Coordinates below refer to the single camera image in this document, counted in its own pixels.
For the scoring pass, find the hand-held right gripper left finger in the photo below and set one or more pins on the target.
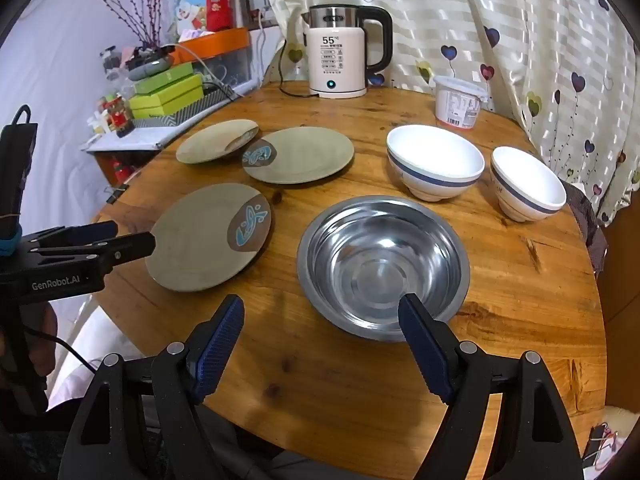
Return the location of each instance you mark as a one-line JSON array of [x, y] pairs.
[[220, 350]]

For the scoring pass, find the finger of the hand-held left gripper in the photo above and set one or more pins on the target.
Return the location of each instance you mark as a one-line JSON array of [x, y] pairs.
[[135, 249], [95, 231]]

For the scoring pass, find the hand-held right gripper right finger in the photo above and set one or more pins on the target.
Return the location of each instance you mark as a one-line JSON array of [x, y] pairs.
[[425, 350]]

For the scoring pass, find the green fish-print plate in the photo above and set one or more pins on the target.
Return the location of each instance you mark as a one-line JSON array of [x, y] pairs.
[[205, 240], [305, 155]]

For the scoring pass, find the stainless steel bowl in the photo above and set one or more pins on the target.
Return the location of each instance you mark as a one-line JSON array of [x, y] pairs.
[[380, 260]]

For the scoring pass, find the grey-white plate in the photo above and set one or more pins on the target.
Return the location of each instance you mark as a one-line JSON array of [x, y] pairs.
[[205, 145]]

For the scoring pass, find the large white blue-striped bowl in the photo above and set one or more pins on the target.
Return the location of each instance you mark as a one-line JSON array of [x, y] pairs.
[[430, 155]]

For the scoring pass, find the small white blue-striped bowl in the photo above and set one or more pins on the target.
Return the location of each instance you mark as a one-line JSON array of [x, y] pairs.
[[525, 180]]

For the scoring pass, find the person's left hand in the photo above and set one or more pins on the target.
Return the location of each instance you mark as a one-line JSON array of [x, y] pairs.
[[44, 340]]

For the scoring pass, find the black binder clip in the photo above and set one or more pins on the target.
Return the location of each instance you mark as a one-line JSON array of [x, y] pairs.
[[116, 194], [602, 452]]

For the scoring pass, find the white shelf board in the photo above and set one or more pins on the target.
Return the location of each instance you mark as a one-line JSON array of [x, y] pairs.
[[140, 137]]

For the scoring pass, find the red doll figurine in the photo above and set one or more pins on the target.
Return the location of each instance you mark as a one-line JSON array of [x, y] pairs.
[[118, 117]]

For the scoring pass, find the green flat box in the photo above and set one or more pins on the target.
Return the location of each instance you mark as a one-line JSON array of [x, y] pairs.
[[162, 77], [167, 96]]

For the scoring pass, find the grey chevron pattern box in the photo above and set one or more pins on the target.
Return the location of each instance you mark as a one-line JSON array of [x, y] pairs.
[[200, 107]]

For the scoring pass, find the grey pouch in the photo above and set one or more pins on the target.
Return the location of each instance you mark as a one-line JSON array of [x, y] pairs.
[[147, 65]]

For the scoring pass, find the wooden cabinet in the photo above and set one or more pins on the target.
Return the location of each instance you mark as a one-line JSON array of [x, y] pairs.
[[620, 310]]

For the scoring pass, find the dark patterned cloth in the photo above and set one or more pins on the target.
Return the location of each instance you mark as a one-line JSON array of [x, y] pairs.
[[590, 230]]

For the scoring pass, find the orange-lid clear storage box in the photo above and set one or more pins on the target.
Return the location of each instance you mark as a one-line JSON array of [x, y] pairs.
[[225, 42]]

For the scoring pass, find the white plastic tub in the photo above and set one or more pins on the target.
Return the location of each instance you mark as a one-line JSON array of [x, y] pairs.
[[457, 105]]

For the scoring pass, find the white electric kettle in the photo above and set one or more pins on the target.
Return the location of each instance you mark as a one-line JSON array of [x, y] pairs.
[[335, 60]]

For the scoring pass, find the heart-print striped curtain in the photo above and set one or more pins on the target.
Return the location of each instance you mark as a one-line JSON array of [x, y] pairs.
[[500, 20]]

